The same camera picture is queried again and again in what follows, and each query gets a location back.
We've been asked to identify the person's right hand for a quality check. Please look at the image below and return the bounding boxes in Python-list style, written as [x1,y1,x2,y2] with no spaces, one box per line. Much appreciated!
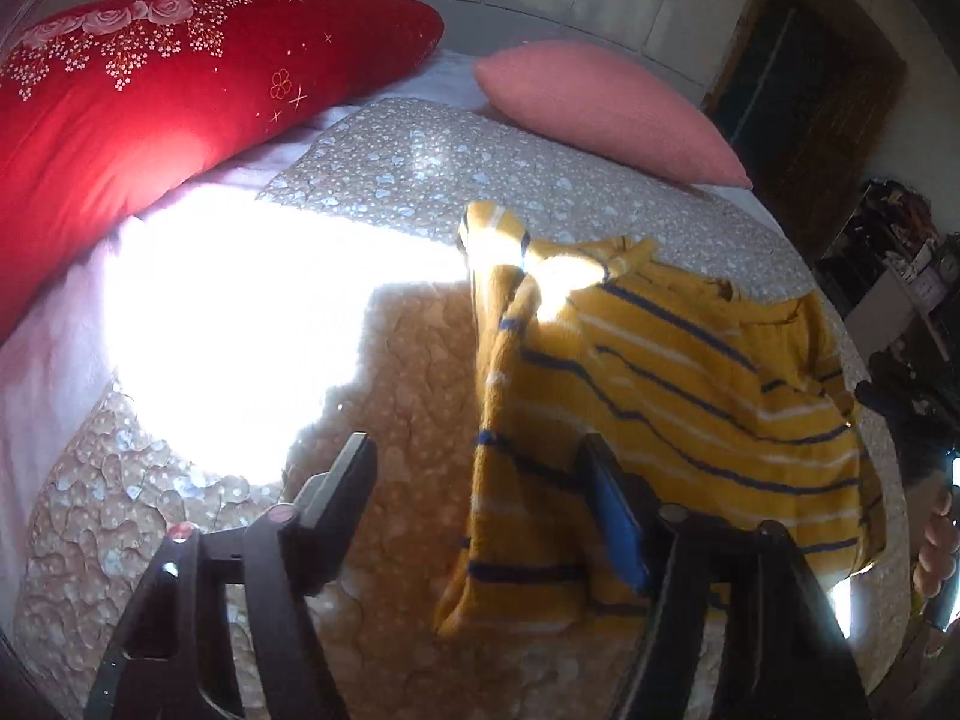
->
[913,489,958,600]

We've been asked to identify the cluttered white shelf unit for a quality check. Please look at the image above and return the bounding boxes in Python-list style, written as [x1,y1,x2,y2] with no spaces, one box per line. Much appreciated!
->
[814,177,958,364]

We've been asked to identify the small pink pillow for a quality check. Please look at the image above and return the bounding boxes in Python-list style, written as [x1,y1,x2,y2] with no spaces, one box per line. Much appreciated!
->
[473,41,752,188]

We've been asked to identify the beige heart-pattern quilt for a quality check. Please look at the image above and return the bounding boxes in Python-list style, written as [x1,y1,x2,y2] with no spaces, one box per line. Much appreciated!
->
[13,96,913,720]

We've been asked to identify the yellow striped knit sweater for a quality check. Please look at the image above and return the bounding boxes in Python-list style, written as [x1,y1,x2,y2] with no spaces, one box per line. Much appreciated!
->
[434,202,885,637]

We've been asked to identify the white pink bed sheet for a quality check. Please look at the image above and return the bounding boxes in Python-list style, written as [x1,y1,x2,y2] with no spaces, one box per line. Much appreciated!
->
[2,49,487,628]

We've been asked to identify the large red floral pillow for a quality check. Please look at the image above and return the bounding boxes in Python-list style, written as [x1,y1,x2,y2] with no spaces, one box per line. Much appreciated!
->
[2,0,444,333]

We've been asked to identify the dark wooden door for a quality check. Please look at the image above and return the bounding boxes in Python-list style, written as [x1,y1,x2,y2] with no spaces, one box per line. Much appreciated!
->
[704,0,907,262]

